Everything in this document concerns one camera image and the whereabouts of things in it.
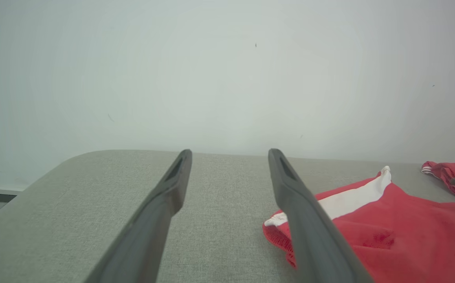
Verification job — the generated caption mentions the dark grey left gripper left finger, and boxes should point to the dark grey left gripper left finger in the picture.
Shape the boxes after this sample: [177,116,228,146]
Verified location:
[84,149,193,283]

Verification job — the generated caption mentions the red shorts with white stripe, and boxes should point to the red shorts with white stripe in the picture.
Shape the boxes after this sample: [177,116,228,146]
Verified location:
[262,165,455,283]

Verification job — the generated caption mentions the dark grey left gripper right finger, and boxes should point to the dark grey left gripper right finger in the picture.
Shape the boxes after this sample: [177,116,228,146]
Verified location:
[268,148,374,283]

